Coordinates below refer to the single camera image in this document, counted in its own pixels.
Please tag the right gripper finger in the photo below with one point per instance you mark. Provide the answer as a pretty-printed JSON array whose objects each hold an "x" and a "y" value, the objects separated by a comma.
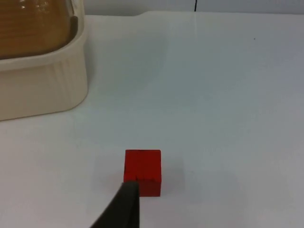
[{"x": 123, "y": 206}]

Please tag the cream box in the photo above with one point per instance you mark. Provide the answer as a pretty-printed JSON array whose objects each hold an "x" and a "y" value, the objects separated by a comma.
[{"x": 47, "y": 88}]

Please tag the red cube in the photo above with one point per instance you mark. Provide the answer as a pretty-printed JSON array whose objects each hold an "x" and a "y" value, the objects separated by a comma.
[{"x": 145, "y": 166}]

